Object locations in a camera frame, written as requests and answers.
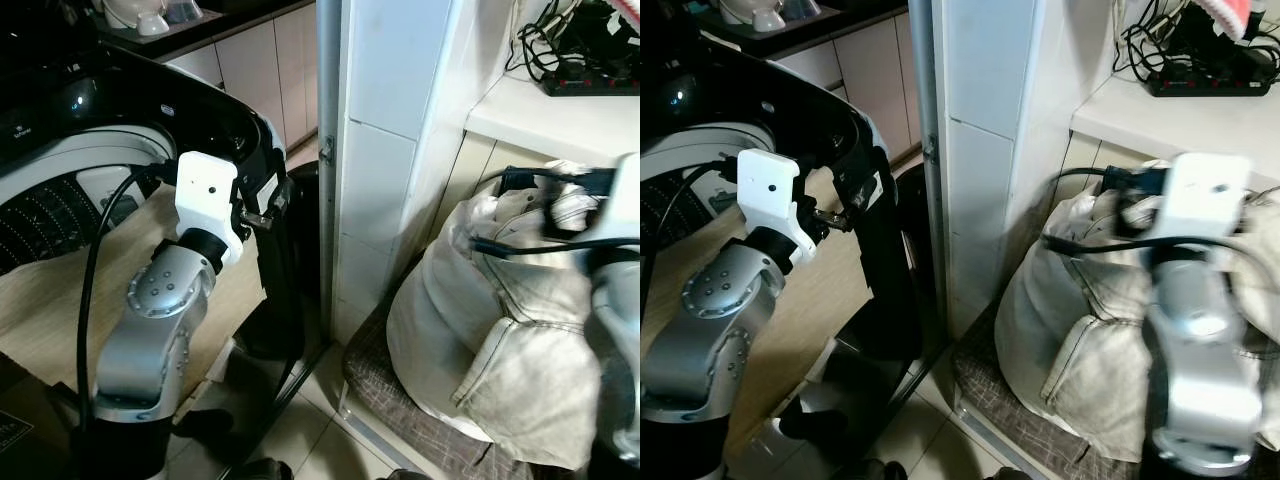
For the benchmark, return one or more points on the red and white cloth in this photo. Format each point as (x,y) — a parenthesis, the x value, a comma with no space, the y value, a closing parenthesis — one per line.
(1228,15)
(628,8)

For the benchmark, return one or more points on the black power strip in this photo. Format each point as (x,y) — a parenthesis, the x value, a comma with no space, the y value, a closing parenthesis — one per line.
(1210,86)
(590,86)

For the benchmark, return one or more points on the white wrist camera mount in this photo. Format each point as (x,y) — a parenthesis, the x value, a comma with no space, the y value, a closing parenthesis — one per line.
(205,190)
(626,195)
(765,185)
(1205,190)

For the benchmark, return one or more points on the black top-load washing machine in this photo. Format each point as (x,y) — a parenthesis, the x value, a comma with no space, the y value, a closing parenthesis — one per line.
(900,280)
(290,290)

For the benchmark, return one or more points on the white kitchen appliance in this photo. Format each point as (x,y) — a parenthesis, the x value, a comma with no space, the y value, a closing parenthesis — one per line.
(145,15)
(755,14)

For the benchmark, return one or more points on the grey metal door frame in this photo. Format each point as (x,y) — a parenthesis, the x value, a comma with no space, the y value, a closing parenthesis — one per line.
(925,150)
(328,150)

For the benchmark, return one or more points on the beige kitchen cabinet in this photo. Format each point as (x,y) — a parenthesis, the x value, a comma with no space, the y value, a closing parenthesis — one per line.
(255,80)
(870,80)

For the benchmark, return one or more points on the cream white stitched garment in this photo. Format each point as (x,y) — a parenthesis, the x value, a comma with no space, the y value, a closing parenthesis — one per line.
(450,320)
(1060,320)

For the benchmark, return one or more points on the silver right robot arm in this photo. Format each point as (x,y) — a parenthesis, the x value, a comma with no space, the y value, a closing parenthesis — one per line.
(1200,350)
(615,320)

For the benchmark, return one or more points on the white tiled ledge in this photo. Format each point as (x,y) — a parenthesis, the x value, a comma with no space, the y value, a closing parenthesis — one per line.
(1150,125)
(540,120)

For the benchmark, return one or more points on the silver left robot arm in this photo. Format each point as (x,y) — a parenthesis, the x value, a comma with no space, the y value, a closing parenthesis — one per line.
(720,300)
(160,300)

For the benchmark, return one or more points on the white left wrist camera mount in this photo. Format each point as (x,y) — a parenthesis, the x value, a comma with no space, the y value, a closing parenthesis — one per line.
(765,185)
(205,190)

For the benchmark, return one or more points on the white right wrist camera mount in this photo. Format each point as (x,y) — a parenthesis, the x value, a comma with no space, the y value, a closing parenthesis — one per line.
(626,195)
(1205,190)

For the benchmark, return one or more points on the black warranty sticker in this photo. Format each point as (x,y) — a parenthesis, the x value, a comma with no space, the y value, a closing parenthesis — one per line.
(14,432)

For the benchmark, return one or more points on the perforated steel washer drum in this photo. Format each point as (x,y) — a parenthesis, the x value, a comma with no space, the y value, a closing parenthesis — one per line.
(675,200)
(50,215)

